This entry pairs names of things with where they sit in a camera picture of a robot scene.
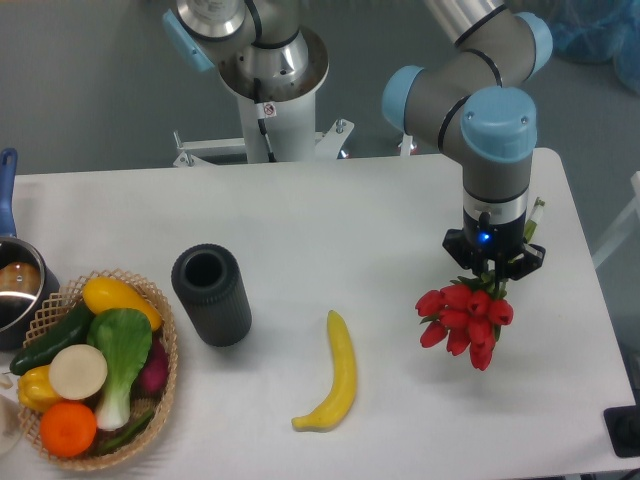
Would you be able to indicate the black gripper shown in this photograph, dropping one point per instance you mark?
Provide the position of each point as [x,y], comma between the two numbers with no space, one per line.
[483,245]

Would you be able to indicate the red tulip bouquet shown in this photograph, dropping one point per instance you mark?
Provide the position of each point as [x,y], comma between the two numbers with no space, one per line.
[468,315]

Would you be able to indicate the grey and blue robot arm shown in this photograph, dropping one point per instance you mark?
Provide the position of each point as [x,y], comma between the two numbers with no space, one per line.
[472,110]

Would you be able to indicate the black device at edge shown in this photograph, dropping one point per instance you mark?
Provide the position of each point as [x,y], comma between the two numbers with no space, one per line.
[622,424]

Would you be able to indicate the yellow banana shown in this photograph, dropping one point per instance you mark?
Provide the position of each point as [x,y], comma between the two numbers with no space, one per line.
[329,413]

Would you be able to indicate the blue plastic bag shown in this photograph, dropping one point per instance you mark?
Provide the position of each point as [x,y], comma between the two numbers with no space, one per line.
[598,32]

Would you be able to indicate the dark grey ribbed vase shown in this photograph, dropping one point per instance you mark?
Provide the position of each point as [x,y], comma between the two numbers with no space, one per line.
[208,282]

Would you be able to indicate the purple sweet potato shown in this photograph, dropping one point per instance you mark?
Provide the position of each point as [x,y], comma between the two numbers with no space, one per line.
[154,374]

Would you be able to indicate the green bok choy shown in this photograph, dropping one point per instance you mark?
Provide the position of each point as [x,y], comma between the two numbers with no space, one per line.
[124,337]

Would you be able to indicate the yellow squash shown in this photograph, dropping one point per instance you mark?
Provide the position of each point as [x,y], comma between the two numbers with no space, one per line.
[106,293]

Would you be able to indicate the green chili pepper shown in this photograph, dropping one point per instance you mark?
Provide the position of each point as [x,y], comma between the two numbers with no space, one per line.
[126,435]

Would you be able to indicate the white round radish slice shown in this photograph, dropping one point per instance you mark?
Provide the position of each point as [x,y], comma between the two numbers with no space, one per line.
[78,372]

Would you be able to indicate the orange fruit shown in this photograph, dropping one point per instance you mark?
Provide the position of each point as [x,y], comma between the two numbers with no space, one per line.
[68,429]

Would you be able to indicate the dark green cucumber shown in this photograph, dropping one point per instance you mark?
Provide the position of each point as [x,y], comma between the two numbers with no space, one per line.
[72,329]

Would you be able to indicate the yellow bell pepper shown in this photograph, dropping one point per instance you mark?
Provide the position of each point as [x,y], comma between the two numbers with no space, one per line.
[35,390]

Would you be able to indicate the white garlic piece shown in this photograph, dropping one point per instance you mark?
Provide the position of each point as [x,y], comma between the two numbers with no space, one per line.
[5,382]

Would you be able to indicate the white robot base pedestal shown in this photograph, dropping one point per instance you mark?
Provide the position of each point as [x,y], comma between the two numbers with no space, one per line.
[272,132]

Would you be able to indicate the blue handled saucepan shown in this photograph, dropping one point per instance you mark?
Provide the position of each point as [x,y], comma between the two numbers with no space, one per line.
[26,280]

